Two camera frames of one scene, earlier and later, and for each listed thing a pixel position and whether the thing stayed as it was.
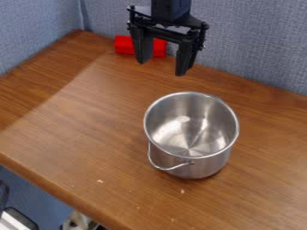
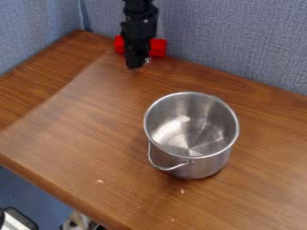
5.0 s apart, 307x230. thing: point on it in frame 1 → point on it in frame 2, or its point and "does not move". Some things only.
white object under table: (77, 222) does not move
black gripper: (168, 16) → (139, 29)
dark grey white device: (14, 220) does not move
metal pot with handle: (191, 128) does not move
